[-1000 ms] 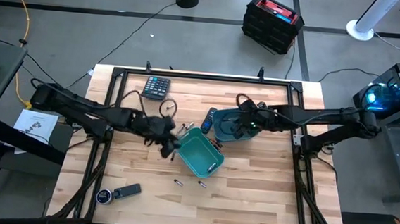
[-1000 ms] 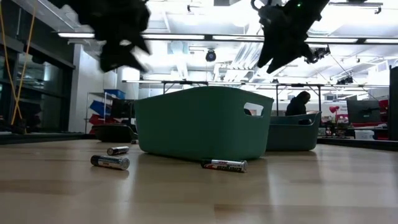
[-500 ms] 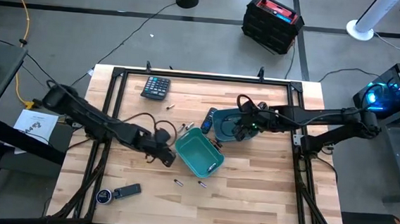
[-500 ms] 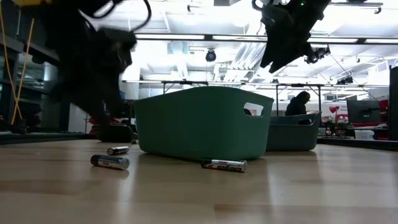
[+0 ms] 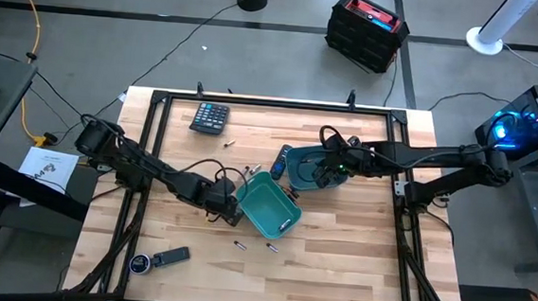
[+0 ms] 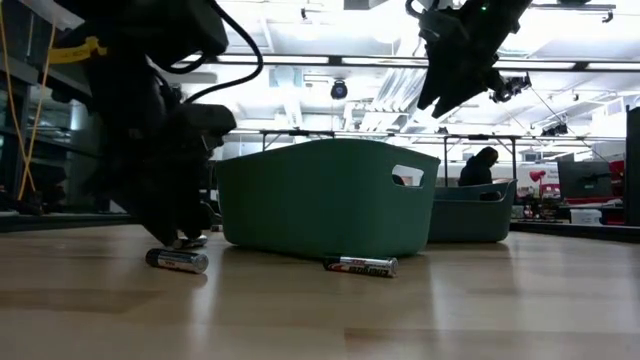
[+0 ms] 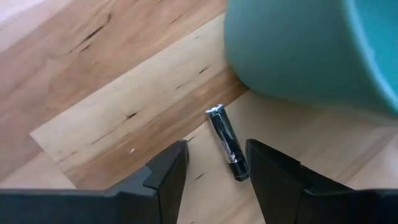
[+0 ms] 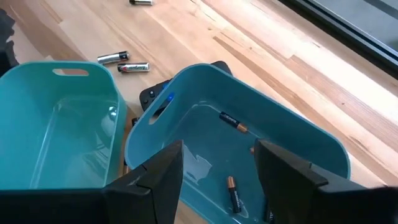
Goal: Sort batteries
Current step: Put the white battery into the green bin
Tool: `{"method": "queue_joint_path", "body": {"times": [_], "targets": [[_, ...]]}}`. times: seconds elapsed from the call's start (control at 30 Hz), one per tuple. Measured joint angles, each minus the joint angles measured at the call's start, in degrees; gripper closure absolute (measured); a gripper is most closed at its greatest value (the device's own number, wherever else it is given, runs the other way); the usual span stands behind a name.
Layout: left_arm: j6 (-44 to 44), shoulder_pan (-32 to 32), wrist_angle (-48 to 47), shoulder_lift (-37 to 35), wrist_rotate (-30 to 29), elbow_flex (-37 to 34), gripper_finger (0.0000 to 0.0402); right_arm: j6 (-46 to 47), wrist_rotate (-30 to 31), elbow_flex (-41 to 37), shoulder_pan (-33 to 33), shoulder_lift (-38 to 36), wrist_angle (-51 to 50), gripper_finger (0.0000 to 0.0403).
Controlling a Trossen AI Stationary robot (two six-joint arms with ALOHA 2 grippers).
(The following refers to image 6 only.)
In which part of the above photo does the black ceiling spotlight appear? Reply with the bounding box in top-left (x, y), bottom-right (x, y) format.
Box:
top-left (541, 121), bottom-right (570, 137)

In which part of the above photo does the black monitor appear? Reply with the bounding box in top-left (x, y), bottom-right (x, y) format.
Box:
top-left (557, 159), bottom-right (615, 200)

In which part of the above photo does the blue-grey plastic bin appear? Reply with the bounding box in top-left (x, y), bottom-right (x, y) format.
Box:
top-left (427, 178), bottom-right (519, 245)

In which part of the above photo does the red lamp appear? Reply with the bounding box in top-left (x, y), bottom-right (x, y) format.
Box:
top-left (528, 168), bottom-right (549, 199)

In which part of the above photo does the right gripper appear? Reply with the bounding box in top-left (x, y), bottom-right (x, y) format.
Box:
top-left (417, 9), bottom-right (521, 120)

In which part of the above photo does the round black ceiling camera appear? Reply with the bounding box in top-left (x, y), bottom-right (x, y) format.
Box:
top-left (329, 78), bottom-right (350, 101)

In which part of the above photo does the silver battery with red print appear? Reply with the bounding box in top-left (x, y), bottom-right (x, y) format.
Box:
top-left (322, 255), bottom-right (400, 279)

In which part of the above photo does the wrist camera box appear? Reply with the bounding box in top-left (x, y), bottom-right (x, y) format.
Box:
top-left (418, 8), bottom-right (457, 50)
top-left (172, 103), bottom-right (238, 151)

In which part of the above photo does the black frame post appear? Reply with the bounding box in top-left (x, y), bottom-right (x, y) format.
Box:
top-left (624, 105), bottom-right (640, 227)

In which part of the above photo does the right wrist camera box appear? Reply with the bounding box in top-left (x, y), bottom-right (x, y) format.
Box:
top-left (418, 8), bottom-right (457, 50)

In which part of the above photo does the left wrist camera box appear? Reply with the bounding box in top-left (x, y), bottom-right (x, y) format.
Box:
top-left (172, 103), bottom-right (238, 151)

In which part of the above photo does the green plastic bin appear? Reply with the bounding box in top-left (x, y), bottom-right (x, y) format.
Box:
top-left (214, 138), bottom-right (442, 260)

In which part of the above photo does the overhead frame beam with lights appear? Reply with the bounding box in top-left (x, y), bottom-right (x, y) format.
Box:
top-left (179, 52), bottom-right (640, 74)

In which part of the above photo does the person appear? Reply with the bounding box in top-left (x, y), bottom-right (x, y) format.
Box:
top-left (457, 145), bottom-right (501, 189)

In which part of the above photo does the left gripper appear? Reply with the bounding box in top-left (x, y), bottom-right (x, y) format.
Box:
top-left (82, 64), bottom-right (217, 248)

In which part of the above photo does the black table edge rail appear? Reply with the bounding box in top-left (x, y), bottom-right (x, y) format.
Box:
top-left (0, 212), bottom-right (640, 245)

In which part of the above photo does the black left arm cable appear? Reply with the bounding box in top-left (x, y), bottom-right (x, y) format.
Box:
top-left (167, 0), bottom-right (265, 105)

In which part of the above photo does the yellow cable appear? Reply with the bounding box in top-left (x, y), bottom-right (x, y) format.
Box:
top-left (0, 4), bottom-right (36, 194)
top-left (18, 23), bottom-right (57, 202)

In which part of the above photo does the black background table frame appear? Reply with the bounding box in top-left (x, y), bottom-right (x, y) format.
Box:
top-left (259, 128), bottom-right (521, 184)

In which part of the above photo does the white box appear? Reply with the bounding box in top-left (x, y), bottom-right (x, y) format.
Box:
top-left (569, 208), bottom-right (604, 226)

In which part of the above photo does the red cabinet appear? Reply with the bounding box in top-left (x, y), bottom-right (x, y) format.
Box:
top-left (607, 159), bottom-right (626, 201)

